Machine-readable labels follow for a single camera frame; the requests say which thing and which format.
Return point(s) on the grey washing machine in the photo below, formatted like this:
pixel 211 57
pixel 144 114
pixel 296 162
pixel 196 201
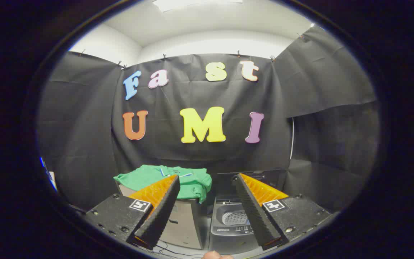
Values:
pixel 234 217

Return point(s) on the grey cabinet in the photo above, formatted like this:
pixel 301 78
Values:
pixel 185 223

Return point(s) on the ceiling light panel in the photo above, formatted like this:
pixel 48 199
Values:
pixel 192 3

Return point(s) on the white board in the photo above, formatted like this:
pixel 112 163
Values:
pixel 51 178

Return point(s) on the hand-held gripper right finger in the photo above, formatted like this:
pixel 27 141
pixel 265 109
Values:
pixel 253 212

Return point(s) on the green polo shirt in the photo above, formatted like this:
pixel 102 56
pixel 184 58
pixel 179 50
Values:
pixel 192 185

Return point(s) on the dark washing machine lid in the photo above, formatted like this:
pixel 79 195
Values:
pixel 225 183

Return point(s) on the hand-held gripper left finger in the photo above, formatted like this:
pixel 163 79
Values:
pixel 160 212

